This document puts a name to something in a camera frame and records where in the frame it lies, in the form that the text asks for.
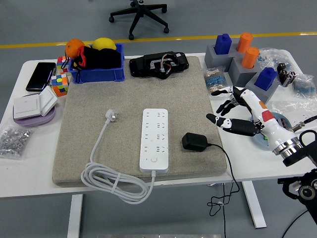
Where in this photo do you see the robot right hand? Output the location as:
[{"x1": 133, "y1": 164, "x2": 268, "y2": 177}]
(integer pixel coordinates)
[{"x1": 206, "y1": 85, "x2": 297, "y2": 153}]

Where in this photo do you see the black adapter cord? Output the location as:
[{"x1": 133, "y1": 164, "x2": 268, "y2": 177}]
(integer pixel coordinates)
[{"x1": 207, "y1": 143, "x2": 241, "y2": 217}]

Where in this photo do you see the black plug adapter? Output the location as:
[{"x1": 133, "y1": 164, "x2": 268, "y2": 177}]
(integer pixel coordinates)
[{"x1": 181, "y1": 132, "x2": 209, "y2": 151}]

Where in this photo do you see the white power strip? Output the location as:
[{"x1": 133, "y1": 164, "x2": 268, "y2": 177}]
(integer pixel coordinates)
[{"x1": 139, "y1": 108, "x2": 169, "y2": 174}]

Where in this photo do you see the black capacitor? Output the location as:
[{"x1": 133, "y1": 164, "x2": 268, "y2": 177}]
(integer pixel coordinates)
[{"x1": 278, "y1": 116, "x2": 291, "y2": 129}]

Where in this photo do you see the blue square peg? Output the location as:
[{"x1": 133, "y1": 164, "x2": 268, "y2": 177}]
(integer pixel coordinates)
[
  {"x1": 254, "y1": 66, "x2": 278, "y2": 92},
  {"x1": 214, "y1": 33, "x2": 233, "y2": 56}
]

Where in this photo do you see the light blue tray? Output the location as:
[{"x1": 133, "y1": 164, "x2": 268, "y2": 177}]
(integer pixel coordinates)
[{"x1": 251, "y1": 112, "x2": 292, "y2": 151}]

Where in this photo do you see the white socket panel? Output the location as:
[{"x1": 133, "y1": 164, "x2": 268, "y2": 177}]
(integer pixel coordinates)
[{"x1": 288, "y1": 111, "x2": 317, "y2": 132}]

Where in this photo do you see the bundle of large black capacitors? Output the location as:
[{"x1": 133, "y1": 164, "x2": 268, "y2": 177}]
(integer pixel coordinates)
[{"x1": 276, "y1": 62, "x2": 298, "y2": 88}]

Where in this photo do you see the orange cylinder peg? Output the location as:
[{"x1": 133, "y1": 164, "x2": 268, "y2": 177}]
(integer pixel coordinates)
[
  {"x1": 241, "y1": 46, "x2": 261, "y2": 69},
  {"x1": 236, "y1": 32, "x2": 254, "y2": 54}
]

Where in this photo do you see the bag of tan blue resistors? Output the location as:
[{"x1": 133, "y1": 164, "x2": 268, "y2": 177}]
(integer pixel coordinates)
[{"x1": 203, "y1": 67, "x2": 233, "y2": 98}]

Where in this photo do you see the white table leg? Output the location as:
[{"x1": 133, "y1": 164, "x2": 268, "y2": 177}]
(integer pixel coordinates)
[
  {"x1": 66, "y1": 194, "x2": 84, "y2": 238},
  {"x1": 241, "y1": 180, "x2": 267, "y2": 229}
]

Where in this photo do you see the open black electronic device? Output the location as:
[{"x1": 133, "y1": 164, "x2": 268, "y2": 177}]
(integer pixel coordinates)
[{"x1": 129, "y1": 51, "x2": 190, "y2": 80}]

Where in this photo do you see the black office chair base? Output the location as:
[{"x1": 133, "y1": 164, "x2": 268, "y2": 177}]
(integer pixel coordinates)
[{"x1": 108, "y1": 0, "x2": 170, "y2": 41}]

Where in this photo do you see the grey-brown mat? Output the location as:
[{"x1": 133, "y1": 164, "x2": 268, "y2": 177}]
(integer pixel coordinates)
[{"x1": 52, "y1": 56, "x2": 228, "y2": 188}]

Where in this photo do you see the blue plastic bin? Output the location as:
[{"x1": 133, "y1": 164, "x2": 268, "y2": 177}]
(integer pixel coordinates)
[{"x1": 68, "y1": 43, "x2": 126, "y2": 84}]

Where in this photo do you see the yellow lemon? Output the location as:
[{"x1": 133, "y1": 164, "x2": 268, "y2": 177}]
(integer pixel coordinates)
[{"x1": 93, "y1": 37, "x2": 117, "y2": 52}]

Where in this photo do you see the orange fruit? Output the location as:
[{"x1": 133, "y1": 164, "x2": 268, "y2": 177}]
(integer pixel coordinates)
[{"x1": 65, "y1": 38, "x2": 86, "y2": 60}]

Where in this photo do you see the colourful puzzle cube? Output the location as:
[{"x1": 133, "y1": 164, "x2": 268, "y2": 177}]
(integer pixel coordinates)
[
  {"x1": 56, "y1": 56, "x2": 73, "y2": 76},
  {"x1": 50, "y1": 73, "x2": 70, "y2": 97}
]

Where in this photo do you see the black smartphone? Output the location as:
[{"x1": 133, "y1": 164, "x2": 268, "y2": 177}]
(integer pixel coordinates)
[{"x1": 25, "y1": 61, "x2": 57, "y2": 92}]

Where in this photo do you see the purple round plate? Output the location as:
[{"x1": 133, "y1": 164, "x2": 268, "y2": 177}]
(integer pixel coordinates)
[{"x1": 12, "y1": 93, "x2": 57, "y2": 128}]

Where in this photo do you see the bag of metal nuts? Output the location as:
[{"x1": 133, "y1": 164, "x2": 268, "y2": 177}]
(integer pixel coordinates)
[{"x1": 0, "y1": 123, "x2": 33, "y2": 160}]

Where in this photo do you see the black floor cable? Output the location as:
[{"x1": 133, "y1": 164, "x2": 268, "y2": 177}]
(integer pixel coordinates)
[{"x1": 282, "y1": 210, "x2": 317, "y2": 238}]

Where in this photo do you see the thin black hanging cable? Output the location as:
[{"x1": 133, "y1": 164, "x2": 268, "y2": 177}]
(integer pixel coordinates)
[{"x1": 222, "y1": 183, "x2": 227, "y2": 238}]

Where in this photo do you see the white power strip cord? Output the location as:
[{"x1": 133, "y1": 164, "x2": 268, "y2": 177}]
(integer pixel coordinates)
[{"x1": 81, "y1": 109, "x2": 157, "y2": 205}]

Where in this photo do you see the black drawstring pouch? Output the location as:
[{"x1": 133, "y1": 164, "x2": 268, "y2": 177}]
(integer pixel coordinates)
[{"x1": 61, "y1": 46, "x2": 122, "y2": 84}]

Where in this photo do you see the white wall switch panel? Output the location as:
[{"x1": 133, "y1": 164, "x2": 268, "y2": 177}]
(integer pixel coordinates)
[
  {"x1": 39, "y1": 86, "x2": 59, "y2": 118},
  {"x1": 13, "y1": 95, "x2": 42, "y2": 120}
]

